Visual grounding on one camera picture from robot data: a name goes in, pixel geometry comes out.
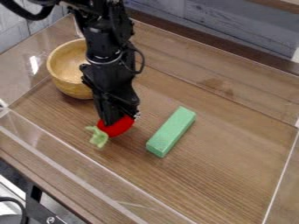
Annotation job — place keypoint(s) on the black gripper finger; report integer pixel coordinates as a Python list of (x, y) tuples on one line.
[(109, 108), (136, 116)]

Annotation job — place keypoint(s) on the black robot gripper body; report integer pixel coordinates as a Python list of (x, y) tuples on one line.
[(112, 78)]

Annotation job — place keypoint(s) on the red plush strawberry toy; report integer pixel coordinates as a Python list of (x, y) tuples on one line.
[(104, 132)]

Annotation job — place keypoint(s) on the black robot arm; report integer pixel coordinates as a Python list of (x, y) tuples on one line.
[(108, 29)]

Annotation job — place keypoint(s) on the green rectangular block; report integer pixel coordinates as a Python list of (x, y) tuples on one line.
[(172, 131)]

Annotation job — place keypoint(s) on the wooden bowl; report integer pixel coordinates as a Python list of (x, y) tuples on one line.
[(64, 65)]

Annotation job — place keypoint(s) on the black table leg frame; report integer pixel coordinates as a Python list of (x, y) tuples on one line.
[(38, 213)]

